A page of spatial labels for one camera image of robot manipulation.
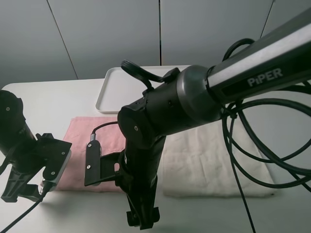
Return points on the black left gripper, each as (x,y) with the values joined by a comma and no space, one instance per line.
(27,158)

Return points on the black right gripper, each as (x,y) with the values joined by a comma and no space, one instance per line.
(134,170)

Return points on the pink towel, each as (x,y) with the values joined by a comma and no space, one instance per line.
(78,133)

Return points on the white towel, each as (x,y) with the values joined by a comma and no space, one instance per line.
(196,163)

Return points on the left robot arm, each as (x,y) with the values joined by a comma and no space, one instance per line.
(14,129)

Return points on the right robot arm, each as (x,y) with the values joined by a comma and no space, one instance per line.
(195,96)

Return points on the white rectangular plastic tray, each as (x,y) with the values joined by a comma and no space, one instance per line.
(119,89)

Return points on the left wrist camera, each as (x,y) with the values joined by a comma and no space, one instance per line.
(55,169)

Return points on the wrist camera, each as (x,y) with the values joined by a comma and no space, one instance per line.
(93,156)
(55,169)

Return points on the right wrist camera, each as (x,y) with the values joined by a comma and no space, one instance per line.
(93,156)

